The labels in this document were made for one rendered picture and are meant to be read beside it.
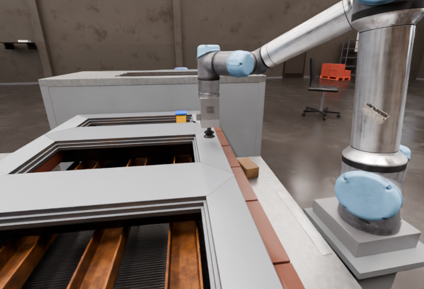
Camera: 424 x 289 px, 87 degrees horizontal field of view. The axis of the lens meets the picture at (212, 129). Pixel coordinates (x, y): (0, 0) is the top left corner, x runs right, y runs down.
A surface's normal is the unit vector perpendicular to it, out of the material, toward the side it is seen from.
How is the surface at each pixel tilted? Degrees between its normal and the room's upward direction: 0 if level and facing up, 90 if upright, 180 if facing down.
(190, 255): 0
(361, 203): 96
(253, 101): 90
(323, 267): 0
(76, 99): 90
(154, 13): 90
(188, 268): 0
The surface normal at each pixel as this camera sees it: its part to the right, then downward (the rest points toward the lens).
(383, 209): -0.65, 0.35
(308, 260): 0.00, -0.95
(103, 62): 0.18, 0.32
